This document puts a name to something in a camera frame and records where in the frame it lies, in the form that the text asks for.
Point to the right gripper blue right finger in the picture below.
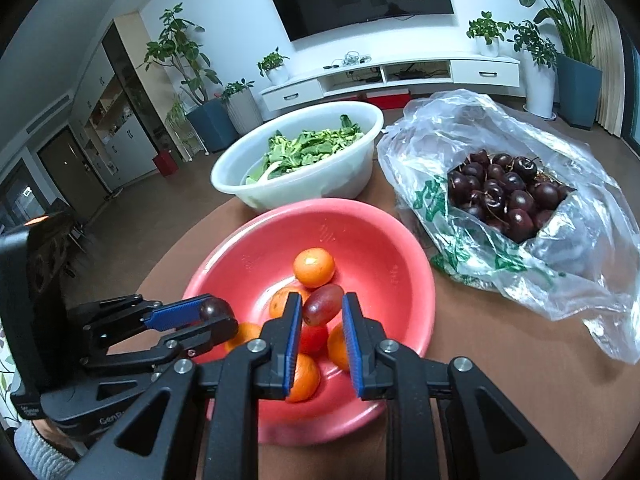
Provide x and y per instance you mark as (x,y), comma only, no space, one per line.
(362,336)

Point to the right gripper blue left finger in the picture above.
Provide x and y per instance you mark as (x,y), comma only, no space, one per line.
(276,374)

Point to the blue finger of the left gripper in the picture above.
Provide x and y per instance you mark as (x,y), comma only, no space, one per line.
(192,340)
(180,313)

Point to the smooth orange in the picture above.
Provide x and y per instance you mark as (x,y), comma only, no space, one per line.
(337,350)

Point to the red tomato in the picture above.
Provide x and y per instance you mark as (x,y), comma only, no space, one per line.
(312,339)

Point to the dark plum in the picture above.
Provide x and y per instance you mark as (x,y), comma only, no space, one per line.
(214,307)

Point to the small mandarin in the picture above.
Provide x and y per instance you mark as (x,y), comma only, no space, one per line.
(247,331)

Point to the large mandarin orange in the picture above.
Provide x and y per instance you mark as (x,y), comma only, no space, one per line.
(307,379)

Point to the red grape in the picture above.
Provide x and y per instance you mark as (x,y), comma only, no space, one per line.
(323,305)

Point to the small orange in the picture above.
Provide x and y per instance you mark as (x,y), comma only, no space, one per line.
(314,267)

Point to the grey sweater left forearm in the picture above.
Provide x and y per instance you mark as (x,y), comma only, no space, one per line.
(43,460)

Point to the person's left hand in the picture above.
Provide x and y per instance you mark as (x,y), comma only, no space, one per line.
(57,439)

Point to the red plastic basin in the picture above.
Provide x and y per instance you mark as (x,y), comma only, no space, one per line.
(375,256)

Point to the red bin on floor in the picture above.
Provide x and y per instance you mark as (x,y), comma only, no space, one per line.
(165,163)

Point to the green leafy vegetables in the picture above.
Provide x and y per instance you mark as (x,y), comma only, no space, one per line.
(285,156)

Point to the white plastic basin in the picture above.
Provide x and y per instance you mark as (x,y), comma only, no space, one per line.
(343,175)

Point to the clear plastic bag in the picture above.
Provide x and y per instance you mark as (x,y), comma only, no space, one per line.
(584,262)

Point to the tall plant blue pot left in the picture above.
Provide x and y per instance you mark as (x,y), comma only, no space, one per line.
(196,104)

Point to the dark cherries pile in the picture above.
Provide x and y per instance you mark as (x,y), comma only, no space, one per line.
(511,194)

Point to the plant in white ribbed pot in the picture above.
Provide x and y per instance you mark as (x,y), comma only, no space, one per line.
(241,106)

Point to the small plant on cabinet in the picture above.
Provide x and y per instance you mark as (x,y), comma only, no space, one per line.
(272,66)

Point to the white tv cabinet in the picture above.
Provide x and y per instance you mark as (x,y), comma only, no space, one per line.
(398,71)

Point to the small potted plant right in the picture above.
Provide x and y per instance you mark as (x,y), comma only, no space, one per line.
(488,34)

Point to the bushy potted plant right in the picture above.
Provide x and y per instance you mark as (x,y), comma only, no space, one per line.
(539,64)

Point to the large leafy plant blue pot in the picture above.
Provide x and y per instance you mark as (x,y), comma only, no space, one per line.
(579,80)

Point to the beige curtain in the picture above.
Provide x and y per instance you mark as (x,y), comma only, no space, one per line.
(608,57)

